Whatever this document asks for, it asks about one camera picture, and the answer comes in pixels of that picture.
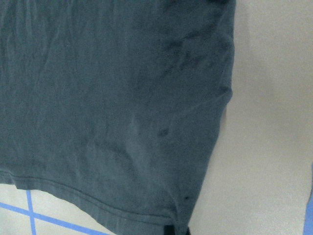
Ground blue tape grid lines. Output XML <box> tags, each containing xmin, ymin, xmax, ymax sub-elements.
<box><xmin>0</xmin><ymin>185</ymin><xmax>113</xmax><ymax>235</ymax></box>

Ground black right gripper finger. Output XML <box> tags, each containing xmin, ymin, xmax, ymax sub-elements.
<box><xmin>163</xmin><ymin>225</ymin><xmax>175</xmax><ymax>235</ymax></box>

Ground black graphic t-shirt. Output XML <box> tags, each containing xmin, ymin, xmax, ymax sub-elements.
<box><xmin>0</xmin><ymin>0</ymin><xmax>236</xmax><ymax>235</ymax></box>

